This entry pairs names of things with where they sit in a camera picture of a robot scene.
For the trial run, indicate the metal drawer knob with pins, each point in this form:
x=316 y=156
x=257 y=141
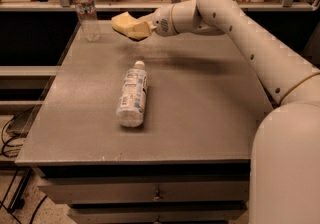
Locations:
x=157 y=197

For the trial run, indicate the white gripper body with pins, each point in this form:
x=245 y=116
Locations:
x=162 y=21

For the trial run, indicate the grey drawer cabinet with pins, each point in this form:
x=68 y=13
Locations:
x=203 y=107

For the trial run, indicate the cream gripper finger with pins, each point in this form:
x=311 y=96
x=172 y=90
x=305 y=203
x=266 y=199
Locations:
x=139 y=31
x=147 y=18

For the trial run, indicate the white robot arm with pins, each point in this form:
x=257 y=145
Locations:
x=285 y=156

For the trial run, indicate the yellow sponge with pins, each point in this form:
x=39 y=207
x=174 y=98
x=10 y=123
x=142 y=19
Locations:
x=122 y=23

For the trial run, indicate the metal shelf rail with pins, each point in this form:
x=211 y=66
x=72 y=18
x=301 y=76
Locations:
x=149 y=7

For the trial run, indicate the upright clear water bottle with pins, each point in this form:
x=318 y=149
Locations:
x=87 y=15

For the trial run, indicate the lying labelled water bottle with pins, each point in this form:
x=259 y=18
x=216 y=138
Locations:
x=132 y=101

